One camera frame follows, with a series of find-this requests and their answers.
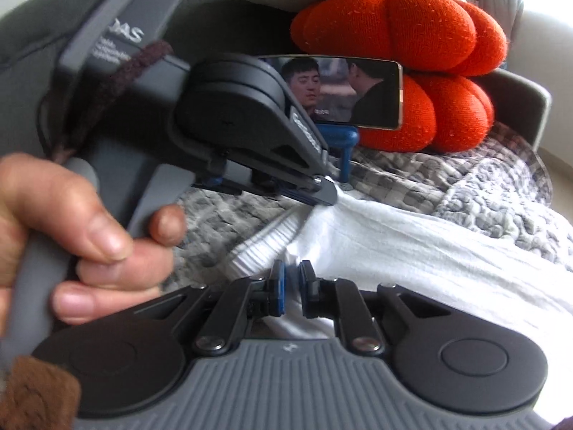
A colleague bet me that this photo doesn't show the brown fuzzy strap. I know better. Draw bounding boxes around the brown fuzzy strap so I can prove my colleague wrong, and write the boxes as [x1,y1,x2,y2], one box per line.
[0,356,81,430]
[51,40,173,162]

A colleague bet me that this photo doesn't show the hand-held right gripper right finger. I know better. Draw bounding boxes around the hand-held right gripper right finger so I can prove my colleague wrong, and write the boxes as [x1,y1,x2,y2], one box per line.
[299,260,464,354]

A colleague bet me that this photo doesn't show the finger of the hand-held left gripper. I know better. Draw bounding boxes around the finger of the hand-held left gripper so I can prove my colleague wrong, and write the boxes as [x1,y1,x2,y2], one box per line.
[210,103,337,207]

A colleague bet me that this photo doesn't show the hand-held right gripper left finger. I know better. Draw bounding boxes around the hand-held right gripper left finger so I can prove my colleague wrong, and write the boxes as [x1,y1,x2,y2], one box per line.
[143,260,288,354]

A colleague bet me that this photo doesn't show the grey checked quilted blanket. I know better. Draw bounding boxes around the grey checked quilted blanket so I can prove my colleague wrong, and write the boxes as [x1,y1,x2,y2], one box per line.
[163,121,573,296]

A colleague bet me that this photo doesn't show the smartphone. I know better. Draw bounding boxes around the smartphone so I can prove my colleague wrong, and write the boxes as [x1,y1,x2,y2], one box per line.
[257,54,404,130]

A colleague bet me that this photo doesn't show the white pants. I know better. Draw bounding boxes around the white pants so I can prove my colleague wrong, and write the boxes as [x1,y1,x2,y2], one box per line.
[226,183,573,430]

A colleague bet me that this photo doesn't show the blue phone stand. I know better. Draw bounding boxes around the blue phone stand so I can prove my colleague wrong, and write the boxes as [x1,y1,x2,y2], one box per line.
[313,121,361,184]

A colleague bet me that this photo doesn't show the orange pumpkin cushion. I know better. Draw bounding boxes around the orange pumpkin cushion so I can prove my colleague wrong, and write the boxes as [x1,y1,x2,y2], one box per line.
[290,0,509,153]

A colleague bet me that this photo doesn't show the person's left hand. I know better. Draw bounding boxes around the person's left hand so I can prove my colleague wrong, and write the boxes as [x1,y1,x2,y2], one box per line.
[0,152,186,321]

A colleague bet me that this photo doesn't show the grey sofa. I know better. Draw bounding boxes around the grey sofa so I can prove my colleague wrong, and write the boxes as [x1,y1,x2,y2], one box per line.
[0,0,551,153]

